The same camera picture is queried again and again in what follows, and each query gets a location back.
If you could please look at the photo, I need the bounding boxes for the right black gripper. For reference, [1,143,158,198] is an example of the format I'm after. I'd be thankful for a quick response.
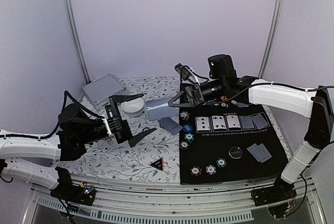
[169,77,227,108]

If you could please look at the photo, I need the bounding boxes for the dealt card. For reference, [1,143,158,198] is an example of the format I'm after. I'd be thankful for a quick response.
[237,103,249,108]
[247,144,272,163]
[158,117,182,135]

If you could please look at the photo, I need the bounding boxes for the blue small blind button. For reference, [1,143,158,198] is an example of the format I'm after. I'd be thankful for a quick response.
[183,124,193,133]

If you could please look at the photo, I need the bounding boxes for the three of spades card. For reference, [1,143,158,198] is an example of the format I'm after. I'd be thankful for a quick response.
[195,116,211,133]

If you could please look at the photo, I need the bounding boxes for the green 50 chip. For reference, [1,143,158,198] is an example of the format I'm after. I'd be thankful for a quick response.
[216,158,226,168]
[184,133,194,143]

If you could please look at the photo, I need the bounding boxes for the four of clubs card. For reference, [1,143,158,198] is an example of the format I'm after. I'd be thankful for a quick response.
[211,115,227,132]

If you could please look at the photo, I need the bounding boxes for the triangular all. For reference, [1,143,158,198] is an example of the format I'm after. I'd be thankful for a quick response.
[149,157,164,171]

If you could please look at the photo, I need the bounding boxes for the community card face down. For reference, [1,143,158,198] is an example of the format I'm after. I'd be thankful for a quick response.
[252,113,269,130]
[239,116,256,130]

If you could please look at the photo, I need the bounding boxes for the clear round dealer button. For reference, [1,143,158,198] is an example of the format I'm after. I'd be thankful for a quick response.
[228,146,243,159]

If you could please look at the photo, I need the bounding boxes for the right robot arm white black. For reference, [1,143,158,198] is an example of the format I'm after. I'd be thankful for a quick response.
[168,54,333,201]

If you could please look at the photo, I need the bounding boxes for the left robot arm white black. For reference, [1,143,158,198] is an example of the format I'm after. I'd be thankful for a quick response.
[1,91,156,200]

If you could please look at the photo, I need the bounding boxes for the white bowl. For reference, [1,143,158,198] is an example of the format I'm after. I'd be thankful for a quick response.
[121,98,145,117]

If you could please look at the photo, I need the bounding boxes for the grey box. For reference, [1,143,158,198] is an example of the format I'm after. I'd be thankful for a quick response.
[82,74,127,111]

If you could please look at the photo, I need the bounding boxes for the black poker mat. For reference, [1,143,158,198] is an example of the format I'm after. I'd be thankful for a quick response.
[179,105,288,185]

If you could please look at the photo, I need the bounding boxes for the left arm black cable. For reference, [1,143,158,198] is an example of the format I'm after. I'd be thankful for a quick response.
[0,90,108,140]

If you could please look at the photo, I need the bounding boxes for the front aluminium rail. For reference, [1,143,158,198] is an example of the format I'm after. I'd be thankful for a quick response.
[22,174,327,224]

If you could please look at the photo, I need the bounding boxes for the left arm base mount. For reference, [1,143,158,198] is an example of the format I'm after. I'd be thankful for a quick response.
[50,167,96,206]

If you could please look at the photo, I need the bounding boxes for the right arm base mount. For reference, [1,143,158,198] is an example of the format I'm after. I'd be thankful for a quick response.
[250,178,297,206]

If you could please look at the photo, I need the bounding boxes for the left aluminium frame post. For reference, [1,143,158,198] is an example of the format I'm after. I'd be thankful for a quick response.
[63,0,91,84]

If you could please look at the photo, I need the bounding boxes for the aluminium frame post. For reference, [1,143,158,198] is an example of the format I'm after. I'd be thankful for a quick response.
[258,0,283,78]
[63,0,91,84]

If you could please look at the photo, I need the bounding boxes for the right aluminium frame post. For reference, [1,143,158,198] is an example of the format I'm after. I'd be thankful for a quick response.
[258,0,283,78]

